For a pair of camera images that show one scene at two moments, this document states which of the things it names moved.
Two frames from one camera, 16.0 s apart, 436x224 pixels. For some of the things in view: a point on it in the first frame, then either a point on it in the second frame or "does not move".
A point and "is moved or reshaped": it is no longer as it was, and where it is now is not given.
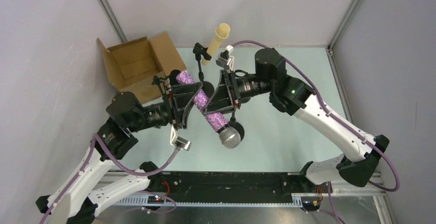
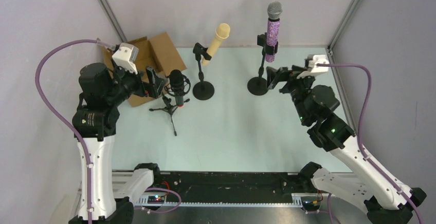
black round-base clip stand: (238, 126) is moved or reshaped
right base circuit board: (311, 205) does not move
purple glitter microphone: (229, 137) -> (274, 11)
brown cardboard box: (134, 64) does not move
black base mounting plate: (230, 187) does not move
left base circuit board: (156, 199) does not move
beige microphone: (222, 33) does not move
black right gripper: (231, 88) -> (282, 79)
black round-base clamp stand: (200, 50) does not move
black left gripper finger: (183, 94) -> (156, 83)
